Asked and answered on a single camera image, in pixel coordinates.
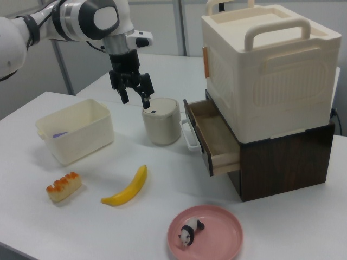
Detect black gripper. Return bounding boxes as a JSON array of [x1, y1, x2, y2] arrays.
[[108, 51, 155, 110]]

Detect white plastic box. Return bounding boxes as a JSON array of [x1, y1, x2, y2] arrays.
[[35, 98, 114, 166]]

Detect large cream storage box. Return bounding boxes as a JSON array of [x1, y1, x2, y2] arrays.
[[201, 0, 342, 144]]

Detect beige round lidded bin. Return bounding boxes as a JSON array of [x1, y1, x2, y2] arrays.
[[141, 97, 182, 146]]

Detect yellow toy banana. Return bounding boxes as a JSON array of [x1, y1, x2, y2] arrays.
[[100, 164, 149, 207]]

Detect toy cake with orange topping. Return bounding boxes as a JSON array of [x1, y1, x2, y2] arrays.
[[46, 171, 82, 203]]

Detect panda figurine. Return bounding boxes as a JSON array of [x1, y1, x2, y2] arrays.
[[178, 217, 205, 248]]

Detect pink round plate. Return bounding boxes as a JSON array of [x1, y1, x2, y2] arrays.
[[166, 205, 244, 260]]

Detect dark wooden drawer cabinet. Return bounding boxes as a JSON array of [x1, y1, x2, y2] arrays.
[[204, 89, 336, 203]]

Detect open wooden drawer white handle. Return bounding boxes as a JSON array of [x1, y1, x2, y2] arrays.
[[179, 99, 241, 177]]

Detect black cable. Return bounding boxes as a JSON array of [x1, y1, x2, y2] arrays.
[[330, 107, 343, 135]]

